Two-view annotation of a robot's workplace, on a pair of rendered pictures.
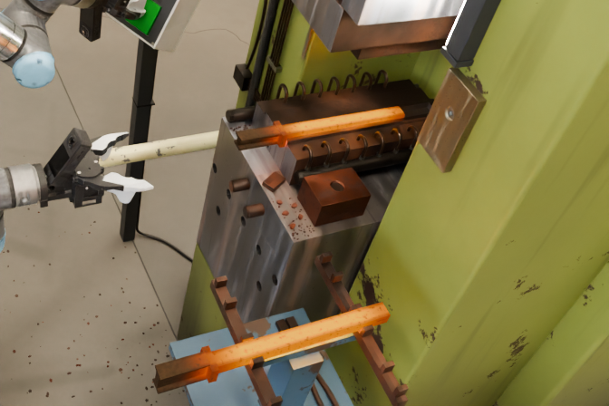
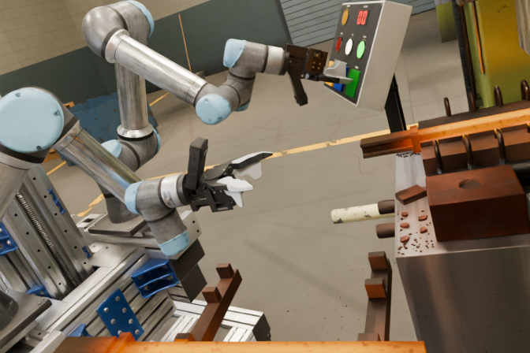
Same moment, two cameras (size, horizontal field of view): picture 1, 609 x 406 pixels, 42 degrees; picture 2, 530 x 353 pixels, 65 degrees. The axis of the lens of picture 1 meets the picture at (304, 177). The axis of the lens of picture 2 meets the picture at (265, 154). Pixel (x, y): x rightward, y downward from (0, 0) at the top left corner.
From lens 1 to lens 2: 113 cm
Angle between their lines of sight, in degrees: 57
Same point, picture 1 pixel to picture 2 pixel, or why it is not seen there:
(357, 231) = (518, 257)
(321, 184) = (445, 183)
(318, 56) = (503, 66)
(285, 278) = (417, 320)
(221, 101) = not seen: outside the picture
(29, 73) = (203, 111)
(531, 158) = not seen: outside the picture
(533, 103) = not seen: outside the picture
